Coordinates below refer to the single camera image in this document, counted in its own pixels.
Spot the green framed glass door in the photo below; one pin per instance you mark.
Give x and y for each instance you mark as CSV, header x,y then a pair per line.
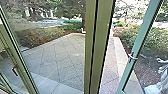
x,y
141,40

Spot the large tree outdoors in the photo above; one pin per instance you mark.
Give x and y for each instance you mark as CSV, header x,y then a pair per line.
x,y
66,10

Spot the low green hedge outdoors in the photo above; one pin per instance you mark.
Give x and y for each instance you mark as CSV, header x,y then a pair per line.
x,y
40,35

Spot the green shrub outdoors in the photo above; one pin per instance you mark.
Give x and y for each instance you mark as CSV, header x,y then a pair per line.
x,y
146,38

